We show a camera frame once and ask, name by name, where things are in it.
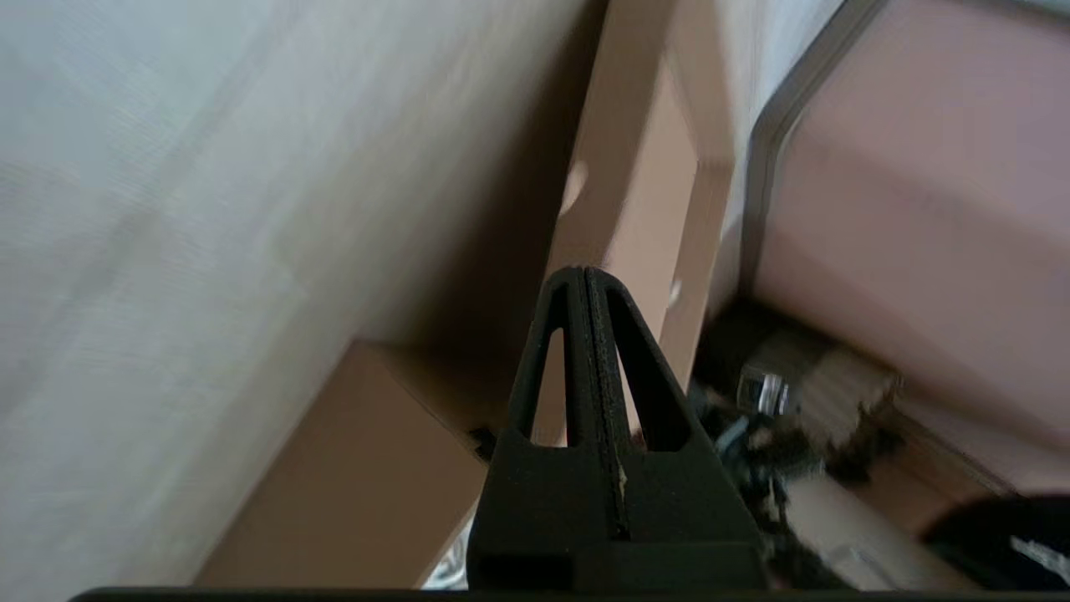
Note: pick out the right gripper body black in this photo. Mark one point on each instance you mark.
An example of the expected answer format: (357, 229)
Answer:
(769, 477)

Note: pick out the brown cardboard shoe box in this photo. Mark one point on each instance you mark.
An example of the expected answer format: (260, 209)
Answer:
(376, 485)

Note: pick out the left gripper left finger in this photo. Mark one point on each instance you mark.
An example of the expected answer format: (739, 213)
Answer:
(543, 502)

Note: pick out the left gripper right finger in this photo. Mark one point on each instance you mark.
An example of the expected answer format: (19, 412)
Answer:
(669, 502)

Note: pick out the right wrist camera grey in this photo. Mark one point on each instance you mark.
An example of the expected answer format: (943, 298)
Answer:
(762, 393)

